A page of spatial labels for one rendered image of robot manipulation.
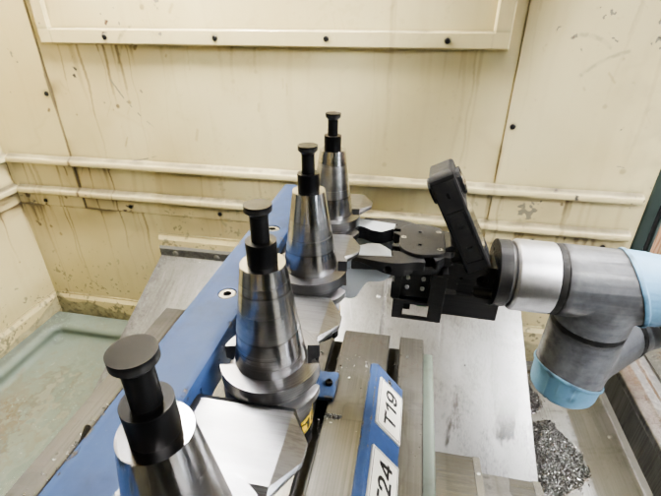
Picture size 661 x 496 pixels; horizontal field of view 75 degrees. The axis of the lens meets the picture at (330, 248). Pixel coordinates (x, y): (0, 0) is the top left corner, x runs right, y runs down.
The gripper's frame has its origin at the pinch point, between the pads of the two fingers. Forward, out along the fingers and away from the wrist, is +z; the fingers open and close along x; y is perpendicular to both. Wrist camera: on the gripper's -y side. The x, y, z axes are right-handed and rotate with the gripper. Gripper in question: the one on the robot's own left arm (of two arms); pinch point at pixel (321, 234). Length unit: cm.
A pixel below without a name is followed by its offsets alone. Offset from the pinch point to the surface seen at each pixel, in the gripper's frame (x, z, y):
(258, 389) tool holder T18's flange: -24.9, -1.5, -2.6
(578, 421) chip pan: 29, -50, 52
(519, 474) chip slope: 12, -34, 49
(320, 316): -16.6, -3.4, -1.9
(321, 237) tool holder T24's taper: -12.3, -2.5, -6.2
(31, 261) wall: 44, 91, 41
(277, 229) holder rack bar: -5.5, 3.2, -2.9
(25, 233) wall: 45, 91, 33
